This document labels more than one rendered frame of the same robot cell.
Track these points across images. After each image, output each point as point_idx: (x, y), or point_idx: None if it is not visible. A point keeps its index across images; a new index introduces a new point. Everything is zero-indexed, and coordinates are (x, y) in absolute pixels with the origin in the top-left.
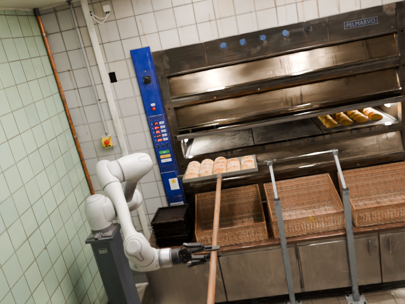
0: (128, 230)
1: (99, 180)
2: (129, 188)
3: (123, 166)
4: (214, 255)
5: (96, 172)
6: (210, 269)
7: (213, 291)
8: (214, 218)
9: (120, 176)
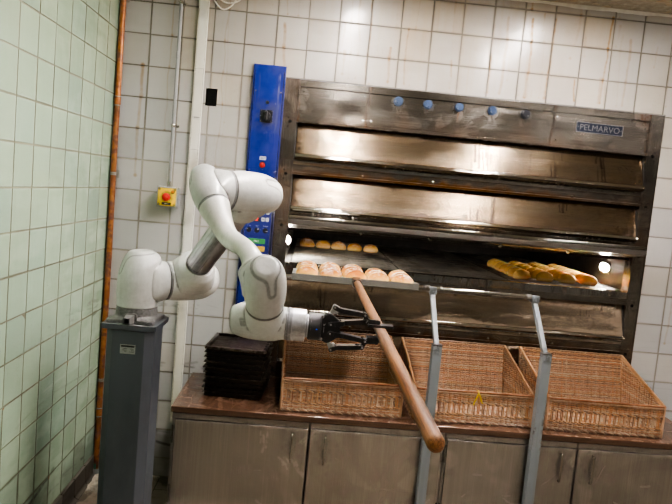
0: (252, 250)
1: (196, 187)
2: None
3: (241, 181)
4: (386, 332)
5: (193, 177)
6: (385, 341)
7: (400, 357)
8: (369, 306)
9: (232, 194)
